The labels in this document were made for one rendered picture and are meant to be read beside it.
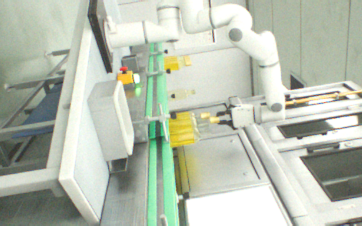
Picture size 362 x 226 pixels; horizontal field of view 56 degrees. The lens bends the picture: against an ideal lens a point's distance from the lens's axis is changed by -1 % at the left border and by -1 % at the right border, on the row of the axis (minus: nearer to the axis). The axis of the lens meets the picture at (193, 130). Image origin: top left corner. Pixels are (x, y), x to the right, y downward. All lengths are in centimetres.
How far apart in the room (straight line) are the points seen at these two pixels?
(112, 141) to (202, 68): 645
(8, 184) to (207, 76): 681
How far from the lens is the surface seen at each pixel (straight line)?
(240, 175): 140
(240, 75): 773
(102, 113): 111
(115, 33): 147
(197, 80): 759
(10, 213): 163
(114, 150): 116
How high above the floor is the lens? 103
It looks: 2 degrees up
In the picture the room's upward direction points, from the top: 80 degrees clockwise
